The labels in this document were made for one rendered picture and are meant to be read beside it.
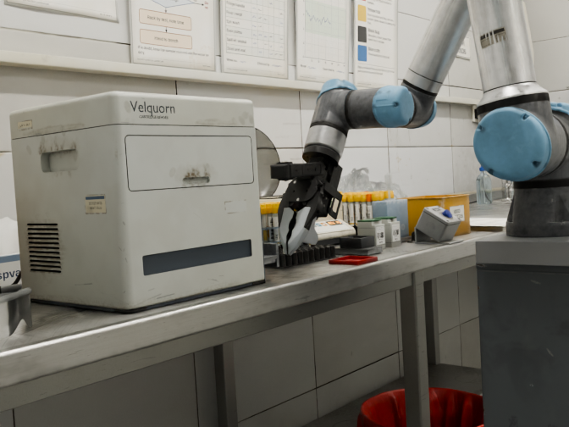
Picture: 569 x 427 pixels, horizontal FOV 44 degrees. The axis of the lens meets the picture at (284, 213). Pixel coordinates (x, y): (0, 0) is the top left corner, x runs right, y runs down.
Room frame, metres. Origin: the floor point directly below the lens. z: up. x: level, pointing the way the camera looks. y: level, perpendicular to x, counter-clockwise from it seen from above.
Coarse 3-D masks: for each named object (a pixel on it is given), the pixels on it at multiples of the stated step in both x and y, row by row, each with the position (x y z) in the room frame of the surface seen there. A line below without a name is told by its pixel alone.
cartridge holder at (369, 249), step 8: (344, 240) 1.49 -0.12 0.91; (352, 240) 1.48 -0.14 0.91; (360, 240) 1.46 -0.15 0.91; (368, 240) 1.48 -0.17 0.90; (336, 248) 1.50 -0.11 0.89; (344, 248) 1.49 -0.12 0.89; (352, 248) 1.48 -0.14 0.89; (360, 248) 1.46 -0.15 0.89; (368, 248) 1.46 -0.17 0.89; (376, 248) 1.47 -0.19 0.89
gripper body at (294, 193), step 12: (312, 156) 1.35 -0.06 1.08; (324, 156) 1.34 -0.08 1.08; (336, 156) 1.34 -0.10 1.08; (324, 168) 1.38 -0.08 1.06; (336, 168) 1.37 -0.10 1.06; (300, 180) 1.32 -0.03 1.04; (312, 180) 1.30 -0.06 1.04; (324, 180) 1.31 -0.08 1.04; (336, 180) 1.37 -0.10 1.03; (288, 192) 1.33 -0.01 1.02; (300, 192) 1.31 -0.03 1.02; (312, 192) 1.29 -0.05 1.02; (324, 192) 1.32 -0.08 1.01; (336, 192) 1.34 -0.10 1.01; (300, 204) 1.31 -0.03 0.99; (324, 204) 1.32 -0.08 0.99; (324, 216) 1.32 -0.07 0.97; (336, 216) 1.33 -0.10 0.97
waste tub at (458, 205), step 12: (408, 204) 1.77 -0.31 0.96; (420, 204) 1.75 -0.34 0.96; (432, 204) 1.73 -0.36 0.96; (444, 204) 1.71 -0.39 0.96; (456, 204) 1.76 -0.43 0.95; (468, 204) 1.80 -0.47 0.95; (408, 216) 1.78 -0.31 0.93; (456, 216) 1.75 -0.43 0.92; (468, 216) 1.80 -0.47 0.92; (468, 228) 1.80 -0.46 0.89
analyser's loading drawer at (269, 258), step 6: (264, 246) 1.22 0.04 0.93; (270, 246) 1.21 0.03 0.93; (276, 246) 1.20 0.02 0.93; (264, 252) 1.22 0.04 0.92; (270, 252) 1.21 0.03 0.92; (276, 252) 1.20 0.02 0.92; (264, 258) 1.18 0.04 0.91; (270, 258) 1.19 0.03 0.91; (276, 258) 1.20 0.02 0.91; (264, 264) 1.22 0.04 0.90; (270, 264) 1.21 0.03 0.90; (276, 264) 1.20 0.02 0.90
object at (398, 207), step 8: (392, 200) 1.70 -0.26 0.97; (400, 200) 1.70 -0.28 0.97; (376, 208) 1.67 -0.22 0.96; (384, 208) 1.65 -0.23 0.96; (392, 208) 1.67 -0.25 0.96; (400, 208) 1.70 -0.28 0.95; (376, 216) 1.67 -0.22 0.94; (384, 216) 1.65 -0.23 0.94; (400, 216) 1.70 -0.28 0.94; (400, 224) 1.69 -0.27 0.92; (408, 232) 1.73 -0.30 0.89; (408, 240) 1.69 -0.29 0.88
